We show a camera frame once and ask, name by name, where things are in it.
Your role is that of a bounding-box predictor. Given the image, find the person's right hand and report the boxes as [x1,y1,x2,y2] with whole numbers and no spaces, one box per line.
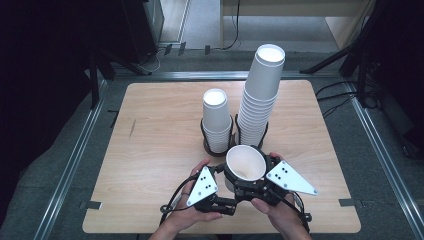
[250,151,303,234]

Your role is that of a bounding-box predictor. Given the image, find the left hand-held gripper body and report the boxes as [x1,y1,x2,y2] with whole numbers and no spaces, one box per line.
[185,165,238,217]

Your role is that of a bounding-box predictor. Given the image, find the hand-held gripper cable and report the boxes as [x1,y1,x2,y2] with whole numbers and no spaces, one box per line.
[276,190,314,234]
[159,174,201,228]

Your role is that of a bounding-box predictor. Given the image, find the white paper cup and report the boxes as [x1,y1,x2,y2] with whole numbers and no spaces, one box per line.
[224,144,268,193]

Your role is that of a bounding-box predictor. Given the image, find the left hand-held gripper cable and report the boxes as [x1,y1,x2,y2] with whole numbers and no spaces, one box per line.
[159,174,201,228]

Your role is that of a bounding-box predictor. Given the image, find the metal frame rail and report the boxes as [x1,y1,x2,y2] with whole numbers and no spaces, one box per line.
[33,79,110,240]
[343,79,424,240]

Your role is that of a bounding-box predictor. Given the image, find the tall stack of paper cups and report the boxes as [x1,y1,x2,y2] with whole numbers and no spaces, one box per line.
[235,43,287,150]

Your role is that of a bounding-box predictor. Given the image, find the white floor cable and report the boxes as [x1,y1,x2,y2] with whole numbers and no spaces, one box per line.
[137,46,168,75]

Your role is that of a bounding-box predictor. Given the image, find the black double cup holder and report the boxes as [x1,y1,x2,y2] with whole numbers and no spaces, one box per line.
[199,114,270,158]

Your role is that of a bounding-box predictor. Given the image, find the short stack of paper cups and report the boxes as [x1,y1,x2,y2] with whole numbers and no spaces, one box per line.
[201,88,233,155]

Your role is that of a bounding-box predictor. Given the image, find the right hand-held gripper cable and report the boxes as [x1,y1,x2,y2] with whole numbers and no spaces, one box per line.
[276,190,314,234]

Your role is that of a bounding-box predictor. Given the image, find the black metal stand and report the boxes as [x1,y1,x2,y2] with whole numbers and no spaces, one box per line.
[87,49,116,110]

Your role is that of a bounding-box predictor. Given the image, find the black hanging cable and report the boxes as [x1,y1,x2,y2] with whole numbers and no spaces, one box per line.
[221,0,242,51]

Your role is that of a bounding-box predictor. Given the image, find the black floor cables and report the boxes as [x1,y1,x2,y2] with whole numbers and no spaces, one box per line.
[314,79,380,120]

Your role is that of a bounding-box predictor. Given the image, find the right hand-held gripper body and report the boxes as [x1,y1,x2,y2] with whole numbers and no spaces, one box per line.
[234,160,319,207]

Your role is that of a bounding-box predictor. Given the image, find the light wooden furniture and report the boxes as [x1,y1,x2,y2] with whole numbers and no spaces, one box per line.
[218,0,378,51]

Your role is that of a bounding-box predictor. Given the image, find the black tripod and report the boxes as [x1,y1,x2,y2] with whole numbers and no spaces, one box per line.
[298,0,388,75]

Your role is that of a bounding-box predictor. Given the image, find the dark curtain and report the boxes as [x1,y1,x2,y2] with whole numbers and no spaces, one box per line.
[0,0,125,228]

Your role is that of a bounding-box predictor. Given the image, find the black cabinet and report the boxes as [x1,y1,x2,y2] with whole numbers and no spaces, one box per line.
[120,0,165,66]

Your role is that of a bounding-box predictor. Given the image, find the person's left hand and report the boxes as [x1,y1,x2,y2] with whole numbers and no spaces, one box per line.
[165,157,224,234]

